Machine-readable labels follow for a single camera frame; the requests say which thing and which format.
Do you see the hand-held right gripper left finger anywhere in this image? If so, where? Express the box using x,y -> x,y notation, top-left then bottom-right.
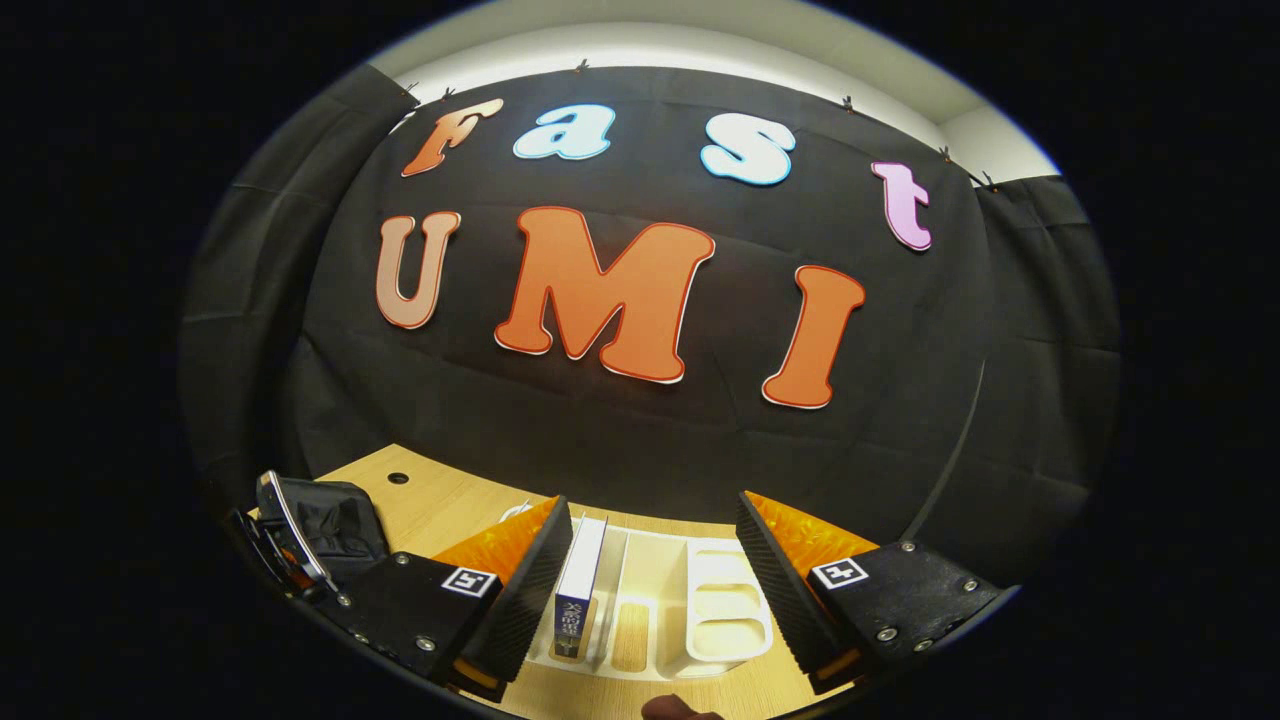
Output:
335,495 -> 574,701

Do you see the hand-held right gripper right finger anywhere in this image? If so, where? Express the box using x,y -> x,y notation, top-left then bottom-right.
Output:
737,490 -> 1011,696

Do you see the white bookshelf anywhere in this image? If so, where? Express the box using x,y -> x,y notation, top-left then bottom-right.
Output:
500,500 -> 776,681

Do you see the blue cover book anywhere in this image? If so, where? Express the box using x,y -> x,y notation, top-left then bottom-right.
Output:
552,515 -> 609,663

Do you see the black backdrop cloth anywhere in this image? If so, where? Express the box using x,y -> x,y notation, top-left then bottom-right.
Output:
180,65 -> 1121,591

